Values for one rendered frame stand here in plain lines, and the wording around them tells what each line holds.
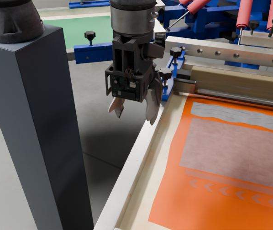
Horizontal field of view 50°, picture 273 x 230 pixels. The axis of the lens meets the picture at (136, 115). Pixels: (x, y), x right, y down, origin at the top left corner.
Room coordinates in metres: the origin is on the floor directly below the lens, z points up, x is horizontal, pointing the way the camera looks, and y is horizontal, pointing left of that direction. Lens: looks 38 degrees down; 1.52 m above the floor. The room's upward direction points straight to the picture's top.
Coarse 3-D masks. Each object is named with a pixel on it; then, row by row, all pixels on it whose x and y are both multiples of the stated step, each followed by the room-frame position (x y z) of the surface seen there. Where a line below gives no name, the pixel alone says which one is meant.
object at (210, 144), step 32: (192, 96) 0.83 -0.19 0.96; (192, 128) 0.66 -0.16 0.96; (224, 128) 0.66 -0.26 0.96; (192, 160) 0.54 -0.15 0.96; (224, 160) 0.54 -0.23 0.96; (160, 192) 0.43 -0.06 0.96; (192, 192) 0.43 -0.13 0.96; (160, 224) 0.35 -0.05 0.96; (192, 224) 0.35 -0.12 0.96; (224, 224) 0.35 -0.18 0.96
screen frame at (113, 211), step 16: (192, 64) 0.99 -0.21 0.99; (208, 64) 0.99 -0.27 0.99; (160, 112) 0.70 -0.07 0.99; (144, 128) 0.62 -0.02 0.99; (144, 144) 0.56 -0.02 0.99; (128, 160) 0.50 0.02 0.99; (144, 160) 0.52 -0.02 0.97; (128, 176) 0.45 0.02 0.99; (112, 192) 0.41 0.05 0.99; (128, 192) 0.41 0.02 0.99; (112, 208) 0.37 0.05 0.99; (96, 224) 0.33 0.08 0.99; (112, 224) 0.33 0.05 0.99
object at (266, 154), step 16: (272, 112) 0.74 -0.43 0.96; (256, 128) 0.66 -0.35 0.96; (256, 144) 0.60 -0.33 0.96; (272, 144) 0.60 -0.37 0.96; (256, 160) 0.54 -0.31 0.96; (272, 160) 0.54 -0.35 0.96; (256, 176) 0.48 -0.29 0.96; (272, 176) 0.48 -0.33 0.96; (256, 208) 0.39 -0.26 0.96; (272, 208) 0.39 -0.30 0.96; (256, 224) 0.35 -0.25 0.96; (272, 224) 0.35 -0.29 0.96
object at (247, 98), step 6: (198, 90) 0.81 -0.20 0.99; (204, 90) 0.81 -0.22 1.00; (210, 90) 0.81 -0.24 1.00; (222, 96) 0.79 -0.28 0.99; (228, 96) 0.78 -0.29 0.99; (234, 96) 0.77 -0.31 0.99; (240, 96) 0.77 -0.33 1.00; (246, 96) 0.77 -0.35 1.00; (258, 102) 0.75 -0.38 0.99; (264, 102) 0.75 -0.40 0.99; (270, 102) 0.74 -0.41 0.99
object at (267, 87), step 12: (192, 72) 0.83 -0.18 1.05; (204, 72) 0.82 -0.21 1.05; (216, 72) 0.81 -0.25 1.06; (228, 72) 0.81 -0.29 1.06; (204, 84) 0.82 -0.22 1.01; (216, 84) 0.81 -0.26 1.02; (228, 84) 0.79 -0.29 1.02; (240, 84) 0.78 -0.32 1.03; (252, 84) 0.77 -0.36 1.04; (264, 84) 0.76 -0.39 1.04; (252, 96) 0.77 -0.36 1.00; (264, 96) 0.76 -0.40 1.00
